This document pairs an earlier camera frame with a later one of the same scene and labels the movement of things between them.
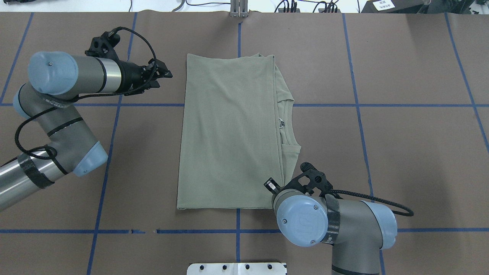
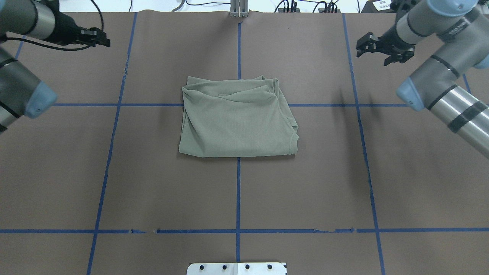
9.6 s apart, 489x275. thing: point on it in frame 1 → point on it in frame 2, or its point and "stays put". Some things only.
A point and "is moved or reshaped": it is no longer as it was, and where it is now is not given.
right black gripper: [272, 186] → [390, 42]
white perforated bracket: [236, 269] stays put
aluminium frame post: [239, 8] stays put
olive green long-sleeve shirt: [238, 129] is moved or reshaped
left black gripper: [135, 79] → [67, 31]
